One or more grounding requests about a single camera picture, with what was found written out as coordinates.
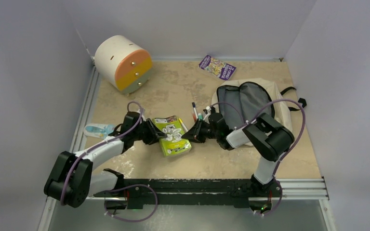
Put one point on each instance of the yellow marker pen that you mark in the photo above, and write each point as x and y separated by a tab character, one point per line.
183	125

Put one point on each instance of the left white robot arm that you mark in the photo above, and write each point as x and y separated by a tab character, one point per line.
71	179

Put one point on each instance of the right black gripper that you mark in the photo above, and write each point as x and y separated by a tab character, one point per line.
194	134

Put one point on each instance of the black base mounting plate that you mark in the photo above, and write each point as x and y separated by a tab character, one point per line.
239	193

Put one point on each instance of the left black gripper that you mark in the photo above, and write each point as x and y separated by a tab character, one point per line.
154	134

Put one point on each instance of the beige canvas backpack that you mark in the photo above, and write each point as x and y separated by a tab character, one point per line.
239	100

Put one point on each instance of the purple paperback book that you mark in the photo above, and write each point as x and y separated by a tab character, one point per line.
216	68

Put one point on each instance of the light blue packaged item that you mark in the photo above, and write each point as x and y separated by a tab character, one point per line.
96	130

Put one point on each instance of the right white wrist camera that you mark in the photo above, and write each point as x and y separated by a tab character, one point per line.
207	112

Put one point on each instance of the green activity book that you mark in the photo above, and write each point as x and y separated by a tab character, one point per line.
173	144

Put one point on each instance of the round white drawer cabinet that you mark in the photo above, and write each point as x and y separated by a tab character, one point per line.
123	63

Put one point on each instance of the blue capped white marker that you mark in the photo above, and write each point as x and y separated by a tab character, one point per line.
194	109

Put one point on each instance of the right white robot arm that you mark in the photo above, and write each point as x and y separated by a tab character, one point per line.
269	137

